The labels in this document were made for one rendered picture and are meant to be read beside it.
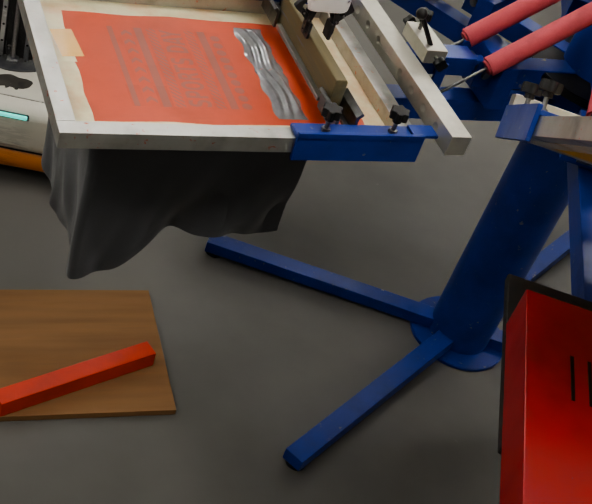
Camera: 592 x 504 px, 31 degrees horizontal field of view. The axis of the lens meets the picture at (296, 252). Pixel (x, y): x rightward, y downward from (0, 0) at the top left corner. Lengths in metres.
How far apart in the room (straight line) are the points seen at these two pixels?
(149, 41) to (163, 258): 1.04
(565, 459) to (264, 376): 1.56
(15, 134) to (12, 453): 1.07
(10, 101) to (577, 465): 2.22
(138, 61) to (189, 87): 0.13
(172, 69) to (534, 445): 1.19
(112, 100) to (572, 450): 1.15
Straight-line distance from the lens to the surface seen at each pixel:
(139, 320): 3.05
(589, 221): 2.44
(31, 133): 3.33
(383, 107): 2.39
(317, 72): 2.35
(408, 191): 3.92
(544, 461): 1.58
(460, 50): 2.61
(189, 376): 2.97
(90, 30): 2.40
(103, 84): 2.24
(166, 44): 2.42
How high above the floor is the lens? 2.18
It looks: 39 degrees down
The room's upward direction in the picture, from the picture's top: 20 degrees clockwise
